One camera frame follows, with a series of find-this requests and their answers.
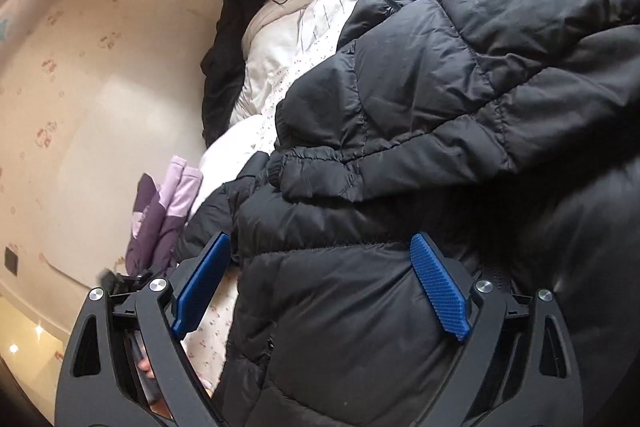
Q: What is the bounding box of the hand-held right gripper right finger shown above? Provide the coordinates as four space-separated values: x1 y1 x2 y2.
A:
409 232 587 427

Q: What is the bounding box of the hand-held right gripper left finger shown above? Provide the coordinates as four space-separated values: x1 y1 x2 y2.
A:
54 232 233 427

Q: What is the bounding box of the black puffer jacket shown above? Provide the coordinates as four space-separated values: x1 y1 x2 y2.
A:
175 0 640 427

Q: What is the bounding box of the person's left hand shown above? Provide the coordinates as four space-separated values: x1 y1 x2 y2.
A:
137 354 173 419

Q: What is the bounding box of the purple jacket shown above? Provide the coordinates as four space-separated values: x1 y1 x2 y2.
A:
125 154 203 278

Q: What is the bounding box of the dark cloth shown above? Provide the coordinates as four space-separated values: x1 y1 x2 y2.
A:
200 0 271 148

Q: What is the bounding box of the white pillow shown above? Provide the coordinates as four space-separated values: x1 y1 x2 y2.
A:
200 0 501 188

